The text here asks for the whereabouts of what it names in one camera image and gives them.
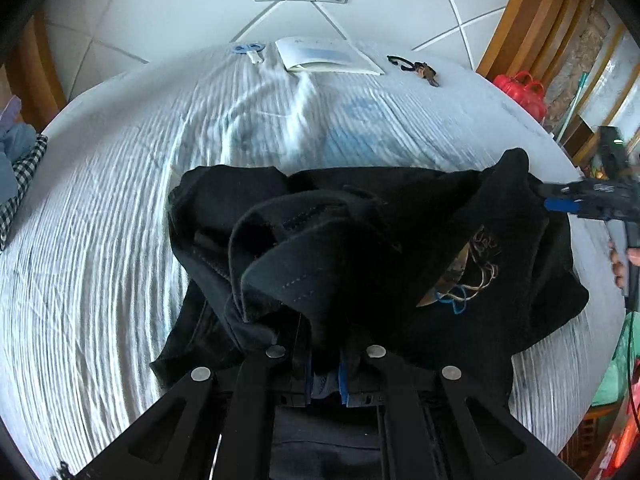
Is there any black hooded garment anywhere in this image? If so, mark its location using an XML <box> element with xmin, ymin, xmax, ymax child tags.
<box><xmin>152</xmin><ymin>148</ymin><xmax>589</xmax><ymax>402</ymax></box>

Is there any person's hand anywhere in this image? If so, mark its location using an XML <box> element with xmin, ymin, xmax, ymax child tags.
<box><xmin>608</xmin><ymin>240</ymin><xmax>640</xmax><ymax>289</ymax></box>

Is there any red plastic basket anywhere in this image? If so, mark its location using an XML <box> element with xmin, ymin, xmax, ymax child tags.
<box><xmin>492</xmin><ymin>70</ymin><xmax>548</xmax><ymax>124</ymax></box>

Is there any black key bunch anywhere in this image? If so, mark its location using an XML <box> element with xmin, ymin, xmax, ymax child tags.
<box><xmin>386</xmin><ymin>55</ymin><xmax>439</xmax><ymax>88</ymax></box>

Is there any white paper booklet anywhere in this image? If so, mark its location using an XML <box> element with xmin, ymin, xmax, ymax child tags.
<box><xmin>274</xmin><ymin>37</ymin><xmax>384</xmax><ymax>76</ymax></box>

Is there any black white checkered cloth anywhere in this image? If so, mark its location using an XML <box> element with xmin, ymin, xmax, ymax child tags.
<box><xmin>1</xmin><ymin>134</ymin><xmax>48</xmax><ymax>252</ymax></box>

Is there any blue denim cloth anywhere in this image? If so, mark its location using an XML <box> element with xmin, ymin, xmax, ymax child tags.
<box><xmin>0</xmin><ymin>122</ymin><xmax>37</xmax><ymax>204</ymax></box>

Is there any blue white small tool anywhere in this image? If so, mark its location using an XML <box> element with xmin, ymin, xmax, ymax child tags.
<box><xmin>231</xmin><ymin>44</ymin><xmax>266</xmax><ymax>65</ymax></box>

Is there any purple cloth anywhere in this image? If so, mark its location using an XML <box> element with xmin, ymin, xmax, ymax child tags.
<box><xmin>0</xmin><ymin>96</ymin><xmax>22</xmax><ymax>131</ymax></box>

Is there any wooden headboard frame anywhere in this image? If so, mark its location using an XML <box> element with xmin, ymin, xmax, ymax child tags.
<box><xmin>476</xmin><ymin>0</ymin><xmax>594</xmax><ymax>86</ymax></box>

